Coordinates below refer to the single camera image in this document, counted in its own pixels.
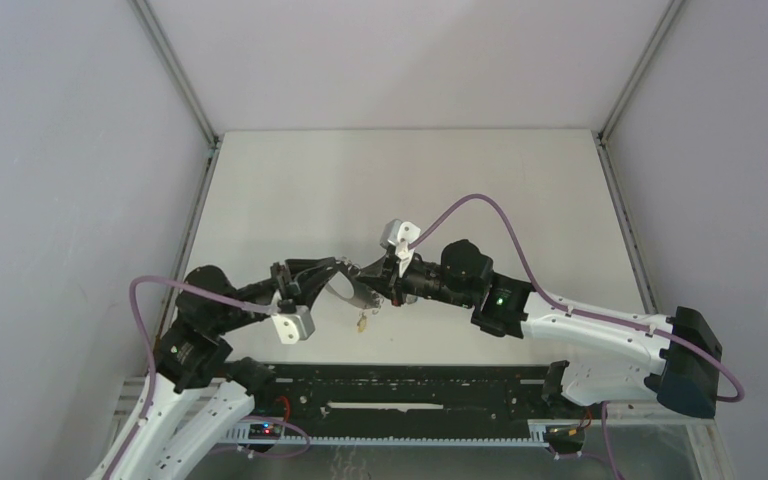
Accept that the purple cable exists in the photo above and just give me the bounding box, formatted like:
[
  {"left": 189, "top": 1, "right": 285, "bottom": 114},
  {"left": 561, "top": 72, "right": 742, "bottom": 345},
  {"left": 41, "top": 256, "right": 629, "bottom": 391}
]
[
  {"left": 407, "top": 193, "right": 746, "bottom": 480},
  {"left": 99, "top": 276, "right": 312, "bottom": 480}
]

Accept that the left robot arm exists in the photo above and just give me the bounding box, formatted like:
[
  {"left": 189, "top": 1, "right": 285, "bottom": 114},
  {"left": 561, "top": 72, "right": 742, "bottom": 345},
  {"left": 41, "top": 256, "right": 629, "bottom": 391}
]
[{"left": 90, "top": 257, "right": 359, "bottom": 479}]

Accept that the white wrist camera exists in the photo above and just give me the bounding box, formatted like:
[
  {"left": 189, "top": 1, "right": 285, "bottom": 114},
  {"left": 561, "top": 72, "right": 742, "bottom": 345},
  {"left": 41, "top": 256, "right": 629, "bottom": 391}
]
[
  {"left": 380, "top": 219, "right": 422, "bottom": 278},
  {"left": 271, "top": 305, "right": 316, "bottom": 345}
]

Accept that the key with yellow tag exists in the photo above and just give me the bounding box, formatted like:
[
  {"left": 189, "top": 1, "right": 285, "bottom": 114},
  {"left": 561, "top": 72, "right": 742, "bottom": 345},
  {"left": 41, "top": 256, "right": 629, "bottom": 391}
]
[{"left": 357, "top": 314, "right": 367, "bottom": 333}]

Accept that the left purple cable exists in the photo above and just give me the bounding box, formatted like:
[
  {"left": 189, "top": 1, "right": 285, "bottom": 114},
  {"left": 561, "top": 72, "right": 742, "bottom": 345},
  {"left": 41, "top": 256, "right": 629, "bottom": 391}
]
[{"left": 99, "top": 276, "right": 312, "bottom": 480}]

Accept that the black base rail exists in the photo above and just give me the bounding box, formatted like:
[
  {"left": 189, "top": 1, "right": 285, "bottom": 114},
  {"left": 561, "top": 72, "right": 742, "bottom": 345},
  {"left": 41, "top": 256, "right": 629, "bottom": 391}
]
[{"left": 253, "top": 363, "right": 597, "bottom": 443}]

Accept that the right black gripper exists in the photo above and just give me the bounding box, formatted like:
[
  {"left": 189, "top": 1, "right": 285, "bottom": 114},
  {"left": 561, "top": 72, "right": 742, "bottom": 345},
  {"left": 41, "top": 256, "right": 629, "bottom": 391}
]
[{"left": 353, "top": 251, "right": 474, "bottom": 311}]

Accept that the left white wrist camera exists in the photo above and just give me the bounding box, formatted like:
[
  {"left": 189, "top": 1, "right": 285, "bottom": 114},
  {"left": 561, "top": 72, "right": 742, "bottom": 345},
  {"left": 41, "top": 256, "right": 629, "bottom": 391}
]
[{"left": 271, "top": 305, "right": 316, "bottom": 345}]

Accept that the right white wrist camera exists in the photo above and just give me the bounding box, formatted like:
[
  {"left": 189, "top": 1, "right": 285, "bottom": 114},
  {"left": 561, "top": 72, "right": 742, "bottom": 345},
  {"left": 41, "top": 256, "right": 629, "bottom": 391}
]
[{"left": 380, "top": 219, "right": 422, "bottom": 278}]

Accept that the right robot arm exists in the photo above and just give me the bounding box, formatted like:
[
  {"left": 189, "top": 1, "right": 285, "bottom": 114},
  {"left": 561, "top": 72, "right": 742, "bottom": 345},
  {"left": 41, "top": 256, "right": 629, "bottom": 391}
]
[{"left": 355, "top": 240, "right": 722, "bottom": 419}]

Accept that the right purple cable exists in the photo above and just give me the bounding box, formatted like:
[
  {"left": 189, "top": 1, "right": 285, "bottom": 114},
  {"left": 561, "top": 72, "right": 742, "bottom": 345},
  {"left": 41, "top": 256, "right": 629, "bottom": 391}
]
[{"left": 407, "top": 193, "right": 746, "bottom": 480}]

